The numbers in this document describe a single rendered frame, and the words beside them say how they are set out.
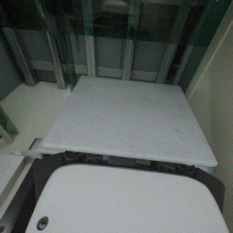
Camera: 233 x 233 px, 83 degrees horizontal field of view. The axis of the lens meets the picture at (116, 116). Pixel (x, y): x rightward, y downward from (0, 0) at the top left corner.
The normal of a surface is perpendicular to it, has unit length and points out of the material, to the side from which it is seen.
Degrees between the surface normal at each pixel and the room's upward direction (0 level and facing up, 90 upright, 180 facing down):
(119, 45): 90
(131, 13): 90
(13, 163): 0
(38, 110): 0
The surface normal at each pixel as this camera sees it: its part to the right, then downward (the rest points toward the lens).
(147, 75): -0.09, 0.70
